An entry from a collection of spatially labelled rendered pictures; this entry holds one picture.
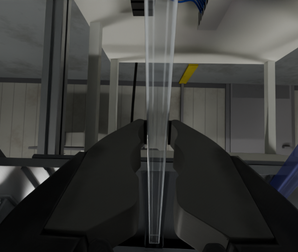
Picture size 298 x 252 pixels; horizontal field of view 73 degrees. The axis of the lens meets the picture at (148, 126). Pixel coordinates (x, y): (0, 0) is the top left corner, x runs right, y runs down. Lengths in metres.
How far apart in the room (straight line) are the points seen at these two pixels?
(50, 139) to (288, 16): 0.67
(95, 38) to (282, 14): 0.50
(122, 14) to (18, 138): 3.51
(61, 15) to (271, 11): 0.51
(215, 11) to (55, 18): 0.35
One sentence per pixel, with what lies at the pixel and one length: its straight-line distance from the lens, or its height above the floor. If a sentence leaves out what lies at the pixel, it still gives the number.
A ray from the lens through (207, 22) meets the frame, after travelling 0.57.
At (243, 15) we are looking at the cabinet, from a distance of 0.66.
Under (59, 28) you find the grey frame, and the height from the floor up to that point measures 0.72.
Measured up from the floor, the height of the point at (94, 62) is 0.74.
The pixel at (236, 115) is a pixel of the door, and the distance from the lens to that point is 3.62.
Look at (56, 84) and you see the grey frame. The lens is 0.48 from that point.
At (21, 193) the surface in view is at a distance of 0.27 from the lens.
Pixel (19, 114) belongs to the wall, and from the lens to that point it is 3.98.
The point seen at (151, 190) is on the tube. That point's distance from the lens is 0.19.
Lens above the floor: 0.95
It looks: 4 degrees down
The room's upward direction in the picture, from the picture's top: 178 degrees counter-clockwise
